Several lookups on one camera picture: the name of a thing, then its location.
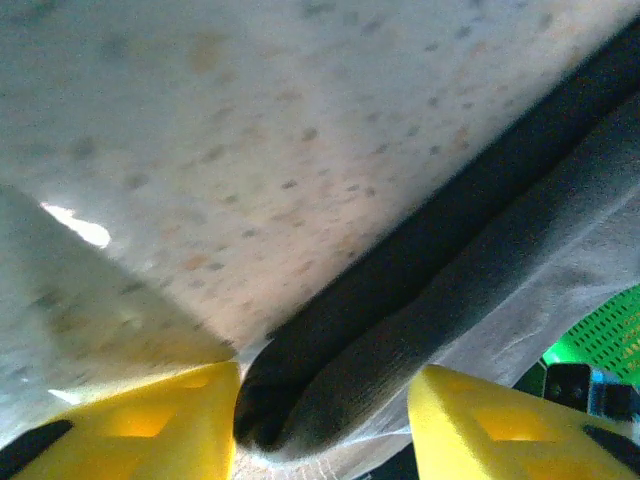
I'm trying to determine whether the green plastic basket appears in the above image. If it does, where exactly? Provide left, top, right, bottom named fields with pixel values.
left=542, top=284, right=640, bottom=386

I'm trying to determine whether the grey t-shirt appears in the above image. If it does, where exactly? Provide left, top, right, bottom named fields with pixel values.
left=233, top=19, right=640, bottom=480

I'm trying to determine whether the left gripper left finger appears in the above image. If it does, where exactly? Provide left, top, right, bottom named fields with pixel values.
left=0, top=360, right=240, bottom=480

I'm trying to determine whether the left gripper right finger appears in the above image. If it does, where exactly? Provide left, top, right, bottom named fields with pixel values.
left=407, top=364, right=640, bottom=480

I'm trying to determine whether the black bracket with screws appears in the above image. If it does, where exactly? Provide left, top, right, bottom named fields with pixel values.
left=544, top=362, right=592, bottom=404

